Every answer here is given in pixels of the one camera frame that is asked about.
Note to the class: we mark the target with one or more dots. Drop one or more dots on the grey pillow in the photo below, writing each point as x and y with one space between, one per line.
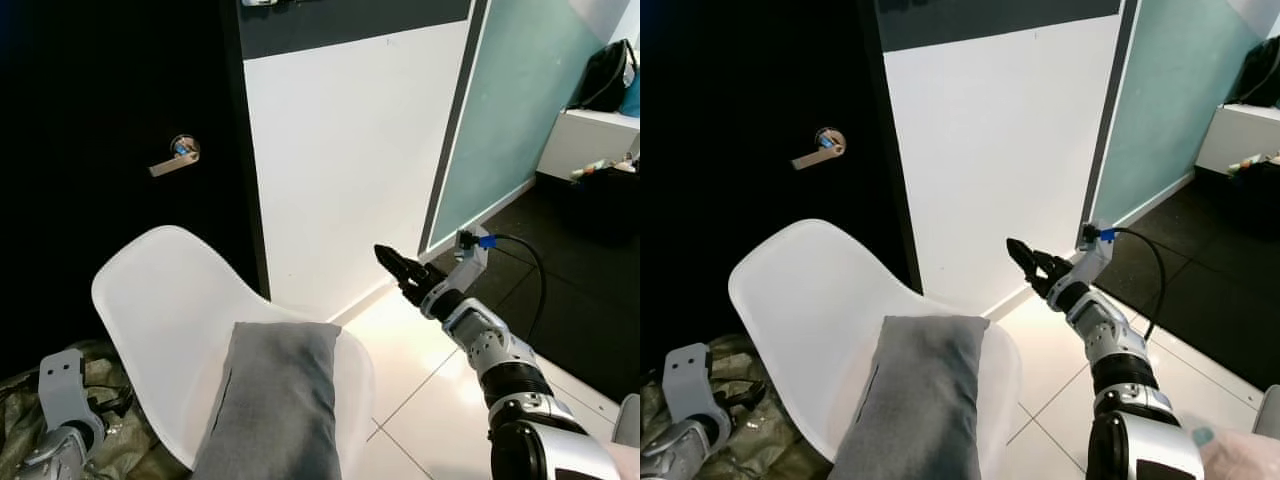
910 400
270 400

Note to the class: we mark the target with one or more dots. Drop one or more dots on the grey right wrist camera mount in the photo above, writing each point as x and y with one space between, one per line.
470 260
1093 255

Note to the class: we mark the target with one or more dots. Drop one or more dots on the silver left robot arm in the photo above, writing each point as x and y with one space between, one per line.
55 455
680 455

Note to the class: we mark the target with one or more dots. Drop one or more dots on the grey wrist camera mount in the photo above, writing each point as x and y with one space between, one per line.
65 385
470 260
1093 255
690 380

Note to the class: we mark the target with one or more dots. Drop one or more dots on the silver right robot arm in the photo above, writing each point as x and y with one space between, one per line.
510 380
1125 380

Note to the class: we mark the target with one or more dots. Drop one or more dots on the black door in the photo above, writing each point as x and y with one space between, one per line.
760 80
100 80

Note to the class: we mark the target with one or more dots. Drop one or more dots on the white plastic chair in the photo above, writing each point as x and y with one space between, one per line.
170 290
810 290

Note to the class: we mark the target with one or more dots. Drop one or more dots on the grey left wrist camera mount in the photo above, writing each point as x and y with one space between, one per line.
690 380
65 385

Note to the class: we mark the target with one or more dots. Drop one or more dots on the white low cabinet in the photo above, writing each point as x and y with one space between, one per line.
585 140
1240 135

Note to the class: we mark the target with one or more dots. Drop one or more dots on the olive green crumpled bag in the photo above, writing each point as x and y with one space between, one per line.
770 440
140 445

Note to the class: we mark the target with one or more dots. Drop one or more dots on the black backpack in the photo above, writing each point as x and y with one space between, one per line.
1262 70
605 75

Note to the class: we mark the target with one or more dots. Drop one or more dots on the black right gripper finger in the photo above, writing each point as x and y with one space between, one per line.
1031 252
400 258
1028 268
397 274

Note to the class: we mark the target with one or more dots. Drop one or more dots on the teal framed glass panel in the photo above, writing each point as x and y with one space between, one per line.
1160 100
520 100

